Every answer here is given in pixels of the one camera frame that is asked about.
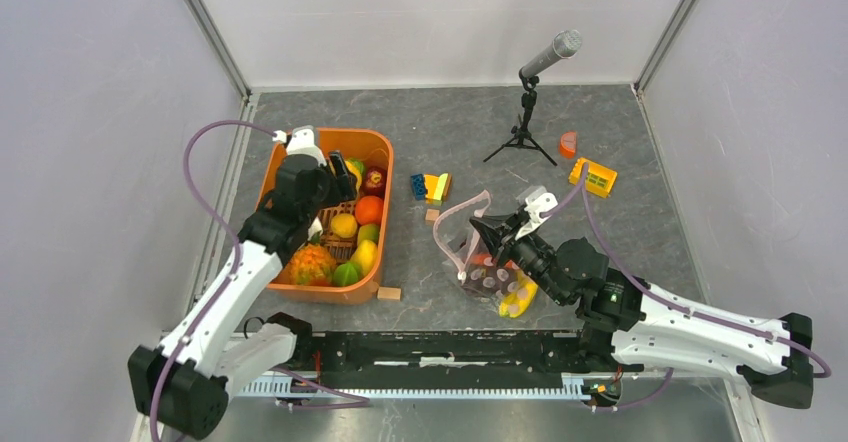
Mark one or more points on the black microphone tripod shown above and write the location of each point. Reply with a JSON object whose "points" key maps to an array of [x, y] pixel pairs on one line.
{"points": [[522, 137]]}

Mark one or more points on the yellow lemon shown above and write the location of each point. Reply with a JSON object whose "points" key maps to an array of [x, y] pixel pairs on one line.
{"points": [[344, 225]]}

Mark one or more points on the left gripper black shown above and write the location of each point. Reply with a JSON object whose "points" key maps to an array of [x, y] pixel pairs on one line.
{"points": [[343, 188]]}

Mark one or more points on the yellow bell pepper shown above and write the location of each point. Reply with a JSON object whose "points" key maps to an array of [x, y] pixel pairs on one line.
{"points": [[357, 176]]}

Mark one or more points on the clear zip top bag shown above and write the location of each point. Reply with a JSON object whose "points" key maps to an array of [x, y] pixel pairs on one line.
{"points": [[459, 242]]}

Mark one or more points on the white garlic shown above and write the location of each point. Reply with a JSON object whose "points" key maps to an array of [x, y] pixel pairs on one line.
{"points": [[315, 232]]}

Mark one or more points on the green star fruit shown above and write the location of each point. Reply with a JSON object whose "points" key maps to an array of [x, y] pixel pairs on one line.
{"points": [[346, 274]]}

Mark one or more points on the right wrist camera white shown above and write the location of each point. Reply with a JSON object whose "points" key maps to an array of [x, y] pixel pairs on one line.
{"points": [[535, 201]]}

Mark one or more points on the yellow pear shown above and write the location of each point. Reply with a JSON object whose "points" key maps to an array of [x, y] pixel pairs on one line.
{"points": [[364, 257]]}

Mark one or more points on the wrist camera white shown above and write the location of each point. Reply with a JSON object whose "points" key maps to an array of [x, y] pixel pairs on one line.
{"points": [[302, 140], [535, 201]]}

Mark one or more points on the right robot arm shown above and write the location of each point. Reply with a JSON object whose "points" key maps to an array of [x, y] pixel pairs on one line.
{"points": [[632, 322]]}

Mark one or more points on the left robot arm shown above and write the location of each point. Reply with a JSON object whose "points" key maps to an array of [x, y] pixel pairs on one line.
{"points": [[188, 380]]}

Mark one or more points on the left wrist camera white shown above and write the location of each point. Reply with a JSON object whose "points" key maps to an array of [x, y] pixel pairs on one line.
{"points": [[302, 140]]}

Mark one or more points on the multicolour toy brick stack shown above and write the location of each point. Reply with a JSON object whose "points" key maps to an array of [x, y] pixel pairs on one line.
{"points": [[433, 189]]}

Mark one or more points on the dark grape bunch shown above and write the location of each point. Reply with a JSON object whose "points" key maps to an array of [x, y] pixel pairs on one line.
{"points": [[490, 282]]}

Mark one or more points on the orange spiky fruit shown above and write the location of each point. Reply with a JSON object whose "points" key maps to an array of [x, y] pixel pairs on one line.
{"points": [[311, 265]]}

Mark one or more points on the yellow green mango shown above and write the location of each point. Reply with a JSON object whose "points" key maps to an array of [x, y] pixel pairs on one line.
{"points": [[368, 232]]}

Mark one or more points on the wooden block near bin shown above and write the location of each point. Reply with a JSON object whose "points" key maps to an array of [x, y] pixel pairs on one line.
{"points": [[389, 293]]}

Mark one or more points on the grey microphone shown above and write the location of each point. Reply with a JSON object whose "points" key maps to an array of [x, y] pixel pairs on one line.
{"points": [[564, 45]]}

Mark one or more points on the yellow toy brick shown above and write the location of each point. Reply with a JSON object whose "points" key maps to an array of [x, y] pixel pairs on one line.
{"points": [[600, 179]]}

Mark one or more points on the red apple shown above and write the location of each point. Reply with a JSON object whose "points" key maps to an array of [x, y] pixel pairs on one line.
{"points": [[375, 181]]}

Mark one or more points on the yellow banana bunch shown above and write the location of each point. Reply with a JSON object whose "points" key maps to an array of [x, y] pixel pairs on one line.
{"points": [[517, 296]]}

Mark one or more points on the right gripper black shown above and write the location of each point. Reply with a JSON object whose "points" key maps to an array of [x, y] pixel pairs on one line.
{"points": [[499, 236]]}

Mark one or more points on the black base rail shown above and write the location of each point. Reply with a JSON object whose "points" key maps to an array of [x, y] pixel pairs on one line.
{"points": [[530, 364]]}

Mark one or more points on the orange carrot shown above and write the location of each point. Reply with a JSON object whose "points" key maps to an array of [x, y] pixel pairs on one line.
{"points": [[487, 261]]}

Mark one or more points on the green leafy vegetable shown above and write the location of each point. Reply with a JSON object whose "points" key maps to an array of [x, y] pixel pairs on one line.
{"points": [[359, 165]]}

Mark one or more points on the orange plastic bin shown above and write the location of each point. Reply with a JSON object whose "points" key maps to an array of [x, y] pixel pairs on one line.
{"points": [[373, 149]]}

